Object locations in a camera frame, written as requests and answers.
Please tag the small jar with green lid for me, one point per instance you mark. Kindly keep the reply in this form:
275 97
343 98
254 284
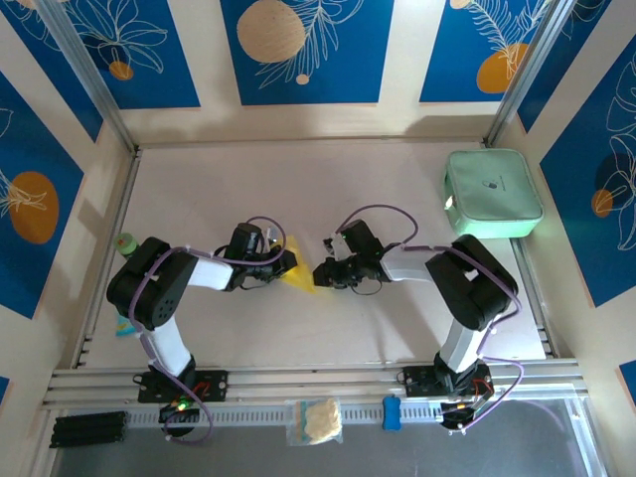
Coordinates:
124 243

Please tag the aluminium front frame rail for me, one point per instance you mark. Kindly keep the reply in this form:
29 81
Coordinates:
308 380

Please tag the mint green zip case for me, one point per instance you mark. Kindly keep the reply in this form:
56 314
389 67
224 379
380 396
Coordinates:
492 194

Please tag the blue floral wall panel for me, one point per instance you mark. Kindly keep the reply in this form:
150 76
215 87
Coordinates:
358 74
571 47
30 149
159 59
45 64
581 223
447 59

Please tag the yellow cloth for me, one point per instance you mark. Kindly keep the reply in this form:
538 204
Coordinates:
300 275

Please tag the black ribbed block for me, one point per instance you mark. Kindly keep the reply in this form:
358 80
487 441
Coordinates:
87 429

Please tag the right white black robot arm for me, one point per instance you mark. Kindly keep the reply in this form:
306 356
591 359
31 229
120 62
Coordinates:
472 288

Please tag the blue snack packet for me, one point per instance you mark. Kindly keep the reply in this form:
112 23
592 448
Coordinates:
123 328

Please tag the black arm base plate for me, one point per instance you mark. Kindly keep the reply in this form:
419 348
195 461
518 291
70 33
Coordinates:
216 385
415 381

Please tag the blue rectangular block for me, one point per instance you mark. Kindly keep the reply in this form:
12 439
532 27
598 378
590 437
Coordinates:
391 412

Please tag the aluminium frame post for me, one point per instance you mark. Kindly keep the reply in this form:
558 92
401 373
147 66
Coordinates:
526 74
94 79

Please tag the black controller board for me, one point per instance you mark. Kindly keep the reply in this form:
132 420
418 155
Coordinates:
462 417
179 420

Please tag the aluminium side rail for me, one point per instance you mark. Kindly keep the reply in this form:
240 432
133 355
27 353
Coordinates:
521 248
126 186

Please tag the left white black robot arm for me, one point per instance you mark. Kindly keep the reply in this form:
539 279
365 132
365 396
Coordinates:
149 293

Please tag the clear bag of yellow snacks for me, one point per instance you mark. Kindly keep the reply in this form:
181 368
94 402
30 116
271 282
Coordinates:
320 420

